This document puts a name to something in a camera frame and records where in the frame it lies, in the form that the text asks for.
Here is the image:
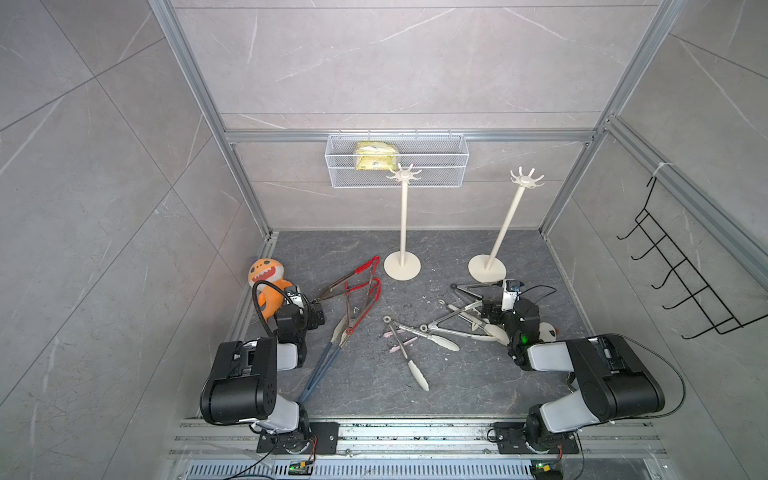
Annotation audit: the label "blue handle cream tongs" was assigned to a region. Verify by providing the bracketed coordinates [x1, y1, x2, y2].
[298, 314, 349, 404]

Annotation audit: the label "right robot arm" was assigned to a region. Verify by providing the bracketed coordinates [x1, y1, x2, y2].
[481, 298, 682, 454]

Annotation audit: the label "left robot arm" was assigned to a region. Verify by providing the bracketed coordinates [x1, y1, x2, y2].
[200, 280, 325, 453]

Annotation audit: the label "cream tongs yellow dots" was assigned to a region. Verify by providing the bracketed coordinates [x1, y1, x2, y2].
[427, 299, 510, 346]

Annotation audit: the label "right cream utensil stand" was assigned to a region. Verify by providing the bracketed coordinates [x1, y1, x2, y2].
[468, 166, 544, 283]

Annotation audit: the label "cream utensil stand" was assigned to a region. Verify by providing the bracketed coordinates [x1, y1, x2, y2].
[384, 164, 421, 281]
[468, 166, 544, 283]

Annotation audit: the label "black tip steel tongs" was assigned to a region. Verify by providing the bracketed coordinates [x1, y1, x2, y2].
[450, 280, 502, 307]

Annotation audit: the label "red silicone tip tongs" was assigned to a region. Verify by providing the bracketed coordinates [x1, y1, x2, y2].
[331, 278, 381, 348]

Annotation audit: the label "pink tip small tongs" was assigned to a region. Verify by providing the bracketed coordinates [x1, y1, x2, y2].
[382, 327, 420, 355]

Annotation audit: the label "left cream utensil stand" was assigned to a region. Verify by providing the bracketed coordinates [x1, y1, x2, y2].
[384, 164, 421, 281]

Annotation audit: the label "orange shark plush toy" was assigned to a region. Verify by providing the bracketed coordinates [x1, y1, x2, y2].
[247, 258, 293, 320]

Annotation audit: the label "yellow packet in basket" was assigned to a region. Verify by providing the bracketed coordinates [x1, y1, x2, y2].
[354, 141, 399, 171]

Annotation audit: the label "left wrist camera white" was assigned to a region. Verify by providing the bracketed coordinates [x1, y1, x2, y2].
[284, 285, 306, 309]

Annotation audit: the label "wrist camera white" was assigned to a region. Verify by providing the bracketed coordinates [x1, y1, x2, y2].
[500, 279, 523, 312]
[284, 285, 306, 309]

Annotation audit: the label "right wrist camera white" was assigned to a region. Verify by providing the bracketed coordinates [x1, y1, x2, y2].
[500, 279, 523, 312]

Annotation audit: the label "white wire mesh basket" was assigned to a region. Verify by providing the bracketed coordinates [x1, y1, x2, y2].
[325, 133, 469, 189]

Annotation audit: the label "black wall hook rack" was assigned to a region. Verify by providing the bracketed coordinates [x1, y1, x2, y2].
[616, 177, 767, 341]

